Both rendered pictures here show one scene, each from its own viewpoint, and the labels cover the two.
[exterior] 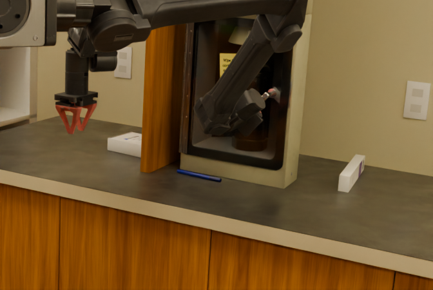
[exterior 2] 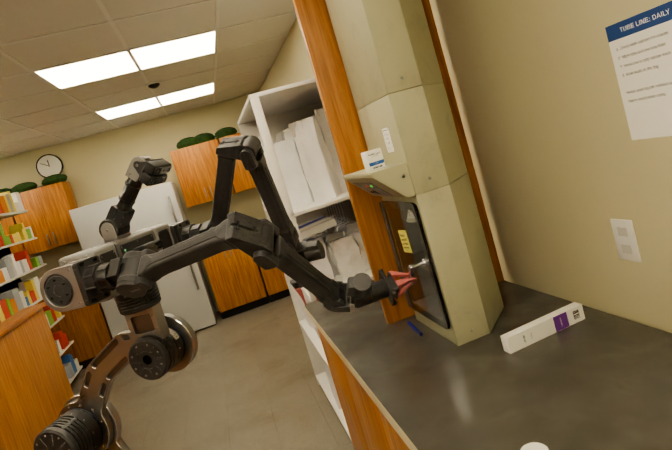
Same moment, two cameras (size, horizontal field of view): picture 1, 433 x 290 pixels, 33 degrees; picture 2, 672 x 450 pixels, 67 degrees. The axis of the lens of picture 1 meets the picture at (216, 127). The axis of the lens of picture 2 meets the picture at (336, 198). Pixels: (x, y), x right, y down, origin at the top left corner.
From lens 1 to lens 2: 152 cm
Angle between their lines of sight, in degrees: 54
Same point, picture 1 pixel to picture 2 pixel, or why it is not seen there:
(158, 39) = (365, 225)
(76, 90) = not seen: hidden behind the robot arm
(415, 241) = (461, 433)
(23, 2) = (68, 287)
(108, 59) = (313, 252)
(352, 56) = (562, 197)
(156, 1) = (146, 263)
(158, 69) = (372, 246)
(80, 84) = not seen: hidden behind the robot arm
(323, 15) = (530, 161)
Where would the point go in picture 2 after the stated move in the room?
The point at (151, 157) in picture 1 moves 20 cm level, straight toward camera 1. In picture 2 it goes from (388, 312) to (350, 337)
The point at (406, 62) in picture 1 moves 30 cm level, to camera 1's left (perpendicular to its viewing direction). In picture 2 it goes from (604, 199) to (508, 208)
